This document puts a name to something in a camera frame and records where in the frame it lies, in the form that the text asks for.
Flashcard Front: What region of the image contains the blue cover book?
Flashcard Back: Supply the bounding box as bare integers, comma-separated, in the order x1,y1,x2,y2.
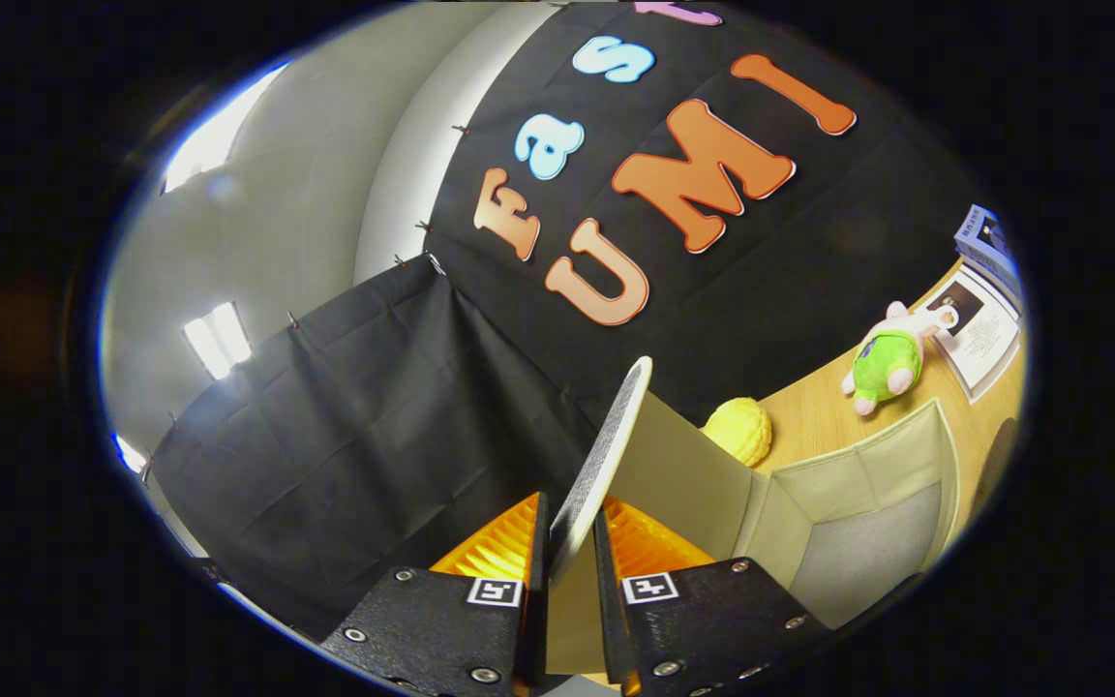
954,204,1013,264

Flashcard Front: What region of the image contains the pink and green plush toy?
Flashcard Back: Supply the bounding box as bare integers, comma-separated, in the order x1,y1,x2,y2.
841,301,958,417

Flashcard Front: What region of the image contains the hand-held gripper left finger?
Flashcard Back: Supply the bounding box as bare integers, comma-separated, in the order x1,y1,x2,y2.
320,492,551,697

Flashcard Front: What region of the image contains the white book with dark photo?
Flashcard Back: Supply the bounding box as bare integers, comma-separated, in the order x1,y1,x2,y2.
925,266,1023,405

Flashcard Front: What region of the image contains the grey fabric storage box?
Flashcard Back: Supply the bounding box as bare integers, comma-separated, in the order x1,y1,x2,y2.
543,355,962,679

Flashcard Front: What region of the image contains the yellow plush toy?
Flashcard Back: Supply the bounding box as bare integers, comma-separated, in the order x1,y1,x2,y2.
703,397,773,468

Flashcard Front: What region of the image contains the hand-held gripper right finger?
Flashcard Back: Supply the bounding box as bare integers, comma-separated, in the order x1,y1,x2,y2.
594,496,834,697

